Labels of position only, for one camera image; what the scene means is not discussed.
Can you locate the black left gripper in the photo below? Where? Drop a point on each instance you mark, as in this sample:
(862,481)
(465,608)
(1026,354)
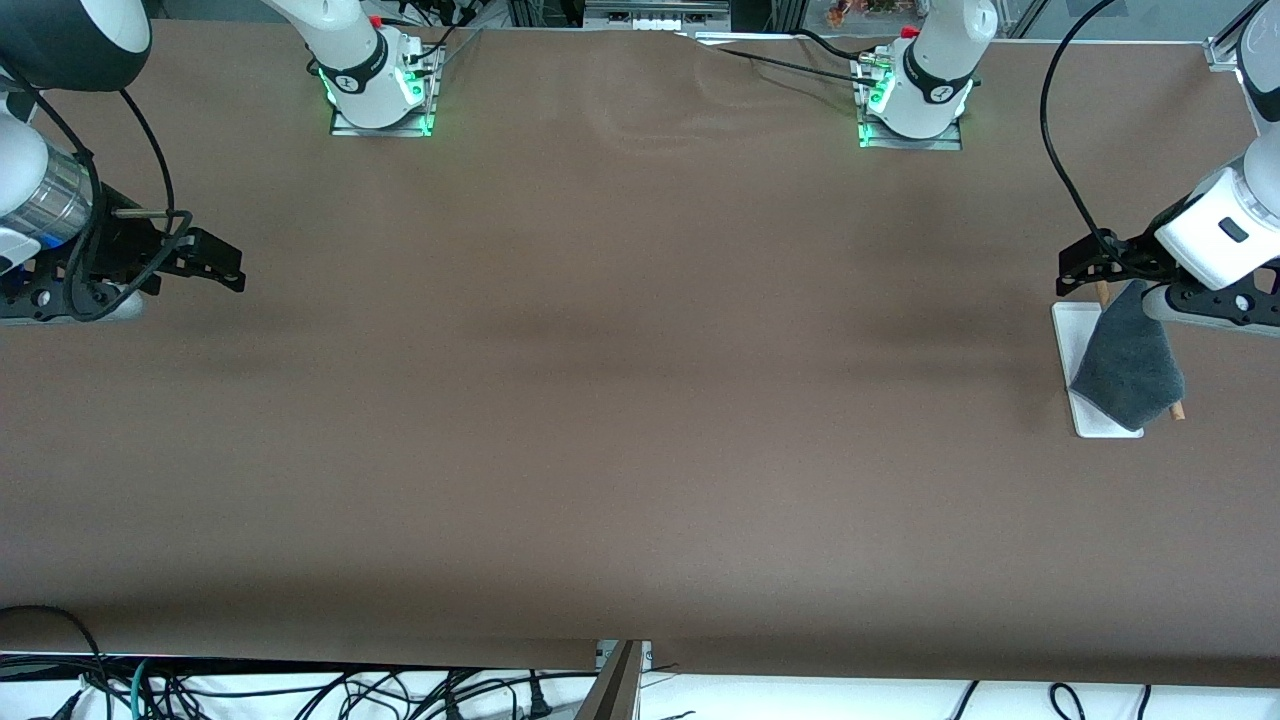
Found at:
(1132,256)

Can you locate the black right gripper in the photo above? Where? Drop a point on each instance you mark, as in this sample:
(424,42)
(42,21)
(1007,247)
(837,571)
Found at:
(122,246)

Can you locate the grey microfibre towel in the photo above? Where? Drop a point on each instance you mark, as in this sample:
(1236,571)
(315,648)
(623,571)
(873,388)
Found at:
(1130,370)

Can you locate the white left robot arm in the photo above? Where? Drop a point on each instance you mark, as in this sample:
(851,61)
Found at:
(935,70)

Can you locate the red orange small objects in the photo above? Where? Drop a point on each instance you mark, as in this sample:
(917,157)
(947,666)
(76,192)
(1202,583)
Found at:
(860,10)

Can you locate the brown table cover sheet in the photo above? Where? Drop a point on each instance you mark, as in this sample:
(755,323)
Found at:
(640,500)

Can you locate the white power strip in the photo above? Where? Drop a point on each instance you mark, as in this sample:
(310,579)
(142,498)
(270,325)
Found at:
(658,24)

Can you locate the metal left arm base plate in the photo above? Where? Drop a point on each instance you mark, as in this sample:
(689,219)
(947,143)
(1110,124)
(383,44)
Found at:
(945,143)

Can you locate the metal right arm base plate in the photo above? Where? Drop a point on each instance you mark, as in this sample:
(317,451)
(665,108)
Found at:
(350,128)

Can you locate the aluminium frame corner profile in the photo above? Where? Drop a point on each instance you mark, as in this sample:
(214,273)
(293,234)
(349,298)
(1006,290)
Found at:
(1222,52)

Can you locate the brown metal frame post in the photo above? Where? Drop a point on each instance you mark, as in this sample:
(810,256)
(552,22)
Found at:
(615,695)

